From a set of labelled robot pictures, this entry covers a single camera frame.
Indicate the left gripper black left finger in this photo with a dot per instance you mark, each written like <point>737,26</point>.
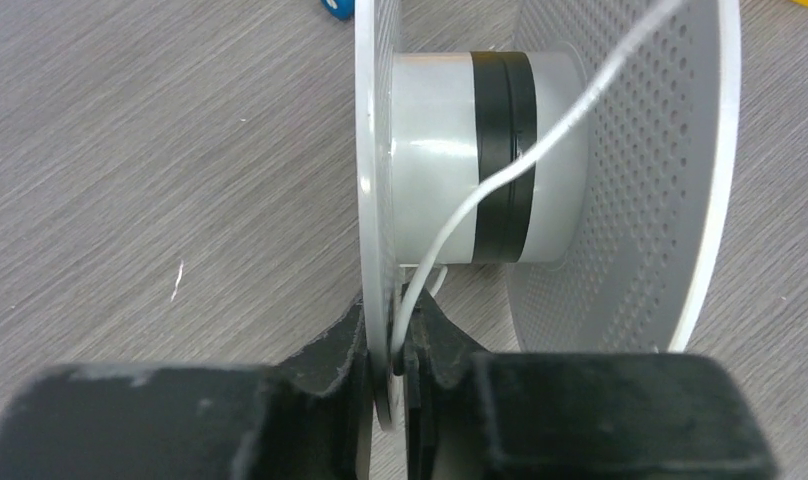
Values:
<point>307,417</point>

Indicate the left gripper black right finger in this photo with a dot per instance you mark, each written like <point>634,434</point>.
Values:
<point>476,414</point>

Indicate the clear plastic cable spool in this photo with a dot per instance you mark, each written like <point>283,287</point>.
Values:
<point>593,159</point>

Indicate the beige blue connector block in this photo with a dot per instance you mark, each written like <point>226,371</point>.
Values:
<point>340,9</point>

